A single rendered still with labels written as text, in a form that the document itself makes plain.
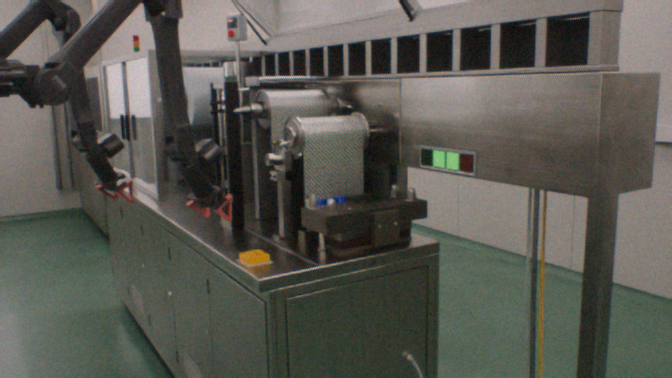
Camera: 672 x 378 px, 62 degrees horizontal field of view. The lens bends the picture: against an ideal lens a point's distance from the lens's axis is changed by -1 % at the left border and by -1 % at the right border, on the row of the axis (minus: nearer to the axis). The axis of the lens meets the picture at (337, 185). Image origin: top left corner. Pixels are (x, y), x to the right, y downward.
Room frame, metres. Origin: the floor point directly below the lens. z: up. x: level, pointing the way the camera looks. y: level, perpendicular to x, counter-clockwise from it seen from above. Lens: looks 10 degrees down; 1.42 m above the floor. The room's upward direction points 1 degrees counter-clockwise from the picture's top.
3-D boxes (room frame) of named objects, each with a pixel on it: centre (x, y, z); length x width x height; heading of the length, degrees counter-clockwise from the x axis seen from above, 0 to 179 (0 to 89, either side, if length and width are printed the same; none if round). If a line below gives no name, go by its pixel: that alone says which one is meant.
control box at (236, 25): (2.38, 0.40, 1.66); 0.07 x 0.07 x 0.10; 55
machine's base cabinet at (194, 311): (2.73, 0.59, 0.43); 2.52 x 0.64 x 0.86; 32
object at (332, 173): (1.91, 0.01, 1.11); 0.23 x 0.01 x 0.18; 122
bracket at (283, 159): (1.91, 0.19, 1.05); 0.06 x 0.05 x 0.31; 122
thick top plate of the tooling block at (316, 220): (1.84, -0.09, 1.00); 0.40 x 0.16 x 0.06; 122
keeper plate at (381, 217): (1.76, -0.15, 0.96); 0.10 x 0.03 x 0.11; 122
